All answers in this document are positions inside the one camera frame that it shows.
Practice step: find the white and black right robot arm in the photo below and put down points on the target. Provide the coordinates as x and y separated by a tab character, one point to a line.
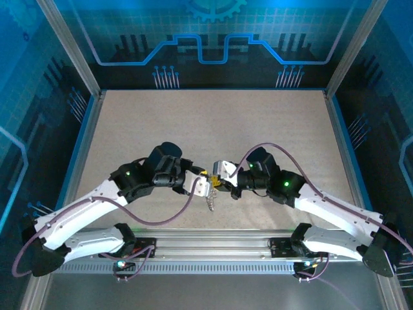
335	210

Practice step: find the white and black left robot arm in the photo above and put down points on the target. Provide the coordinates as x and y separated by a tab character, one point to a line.
84	206

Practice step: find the blue table edge strip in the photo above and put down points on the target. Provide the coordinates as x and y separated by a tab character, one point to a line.
356	161
73	161

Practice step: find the brushed metal plate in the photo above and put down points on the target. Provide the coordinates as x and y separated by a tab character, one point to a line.
209	294

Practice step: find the small controller board with LEDs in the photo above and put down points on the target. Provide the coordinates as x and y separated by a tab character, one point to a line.
124	265
305	265

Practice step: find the blue circuit-print acrylic panel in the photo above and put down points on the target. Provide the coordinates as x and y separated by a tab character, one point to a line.
387	97
26	97

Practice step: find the blue gear-print acrylic panel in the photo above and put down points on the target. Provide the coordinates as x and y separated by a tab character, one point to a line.
206	19

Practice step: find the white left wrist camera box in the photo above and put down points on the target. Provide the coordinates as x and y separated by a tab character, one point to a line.
197	186

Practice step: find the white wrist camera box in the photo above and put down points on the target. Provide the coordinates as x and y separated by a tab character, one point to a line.
224	168
197	186

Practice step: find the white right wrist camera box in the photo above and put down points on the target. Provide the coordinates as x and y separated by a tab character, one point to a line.
224	168

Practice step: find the long aluminium base rail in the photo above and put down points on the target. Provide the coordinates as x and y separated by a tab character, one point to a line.
209	245

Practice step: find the aluminium table edge rail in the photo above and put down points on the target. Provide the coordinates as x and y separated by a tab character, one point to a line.
348	161
80	161

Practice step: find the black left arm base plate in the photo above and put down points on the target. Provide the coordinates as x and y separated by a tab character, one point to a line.
143	247

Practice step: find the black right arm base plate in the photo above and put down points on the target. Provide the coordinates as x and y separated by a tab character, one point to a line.
280	250

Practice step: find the aluminium frame post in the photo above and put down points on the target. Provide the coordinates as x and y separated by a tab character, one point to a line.
355	48
69	48

